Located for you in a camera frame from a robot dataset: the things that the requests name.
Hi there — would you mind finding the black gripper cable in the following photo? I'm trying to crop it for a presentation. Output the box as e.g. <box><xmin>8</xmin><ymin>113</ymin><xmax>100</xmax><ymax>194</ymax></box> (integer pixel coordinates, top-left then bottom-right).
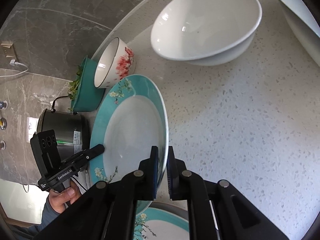
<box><xmin>71</xmin><ymin>169</ymin><xmax>91</xmax><ymax>193</ymax></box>

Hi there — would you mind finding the left forearm grey sleeve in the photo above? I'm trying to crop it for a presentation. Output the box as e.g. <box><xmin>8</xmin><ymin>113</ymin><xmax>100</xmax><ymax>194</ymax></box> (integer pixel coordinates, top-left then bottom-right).
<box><xmin>10</xmin><ymin>195</ymin><xmax>62</xmax><ymax>240</ymax></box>

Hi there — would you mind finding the person's left hand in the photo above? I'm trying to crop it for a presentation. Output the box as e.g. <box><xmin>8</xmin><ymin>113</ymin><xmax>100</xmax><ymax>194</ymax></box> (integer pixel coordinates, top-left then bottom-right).
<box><xmin>48</xmin><ymin>181</ymin><xmax>81</xmax><ymax>213</ymax></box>

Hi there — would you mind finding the white power cable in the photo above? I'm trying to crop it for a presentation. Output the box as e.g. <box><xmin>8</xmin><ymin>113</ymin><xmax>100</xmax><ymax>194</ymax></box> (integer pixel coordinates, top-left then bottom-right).
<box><xmin>0</xmin><ymin>59</ymin><xmax>29</xmax><ymax>79</ymax></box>

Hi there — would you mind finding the teal floral deep plate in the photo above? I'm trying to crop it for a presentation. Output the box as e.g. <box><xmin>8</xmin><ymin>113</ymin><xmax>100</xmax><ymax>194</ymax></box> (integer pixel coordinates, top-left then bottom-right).
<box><xmin>89</xmin><ymin>74</ymin><xmax>169</xmax><ymax>201</ymax></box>

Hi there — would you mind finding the red floral small bowl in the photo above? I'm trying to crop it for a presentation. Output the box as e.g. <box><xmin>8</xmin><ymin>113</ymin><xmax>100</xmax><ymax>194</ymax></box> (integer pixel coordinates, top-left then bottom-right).
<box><xmin>94</xmin><ymin>37</ymin><xmax>136</xmax><ymax>89</ymax></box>

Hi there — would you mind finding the stainless steel rice cooker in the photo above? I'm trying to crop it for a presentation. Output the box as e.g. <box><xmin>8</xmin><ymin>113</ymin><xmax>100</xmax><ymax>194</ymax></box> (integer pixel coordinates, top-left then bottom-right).
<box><xmin>37</xmin><ymin>109</ymin><xmax>90</xmax><ymax>160</ymax></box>

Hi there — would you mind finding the white medium bowl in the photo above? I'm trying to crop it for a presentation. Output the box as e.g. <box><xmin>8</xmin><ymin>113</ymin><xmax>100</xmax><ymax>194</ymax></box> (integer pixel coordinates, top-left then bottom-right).
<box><xmin>150</xmin><ymin>0</ymin><xmax>262</xmax><ymax>66</ymax></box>

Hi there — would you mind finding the teal basin with greens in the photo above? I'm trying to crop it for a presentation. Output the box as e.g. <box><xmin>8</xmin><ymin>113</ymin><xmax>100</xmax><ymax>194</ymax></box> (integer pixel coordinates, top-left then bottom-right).
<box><xmin>68</xmin><ymin>56</ymin><xmax>105</xmax><ymax>112</ymax></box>

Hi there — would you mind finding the grey-white gradient plate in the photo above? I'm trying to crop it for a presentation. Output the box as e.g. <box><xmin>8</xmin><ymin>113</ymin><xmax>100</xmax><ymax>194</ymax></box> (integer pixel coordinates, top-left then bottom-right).
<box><xmin>149</xmin><ymin>202</ymin><xmax>189</xmax><ymax>221</ymax></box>

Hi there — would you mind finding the large white bowl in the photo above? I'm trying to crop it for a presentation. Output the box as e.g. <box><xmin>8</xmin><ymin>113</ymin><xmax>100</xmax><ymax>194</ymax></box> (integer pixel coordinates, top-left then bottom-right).
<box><xmin>279</xmin><ymin>0</ymin><xmax>319</xmax><ymax>64</ymax></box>

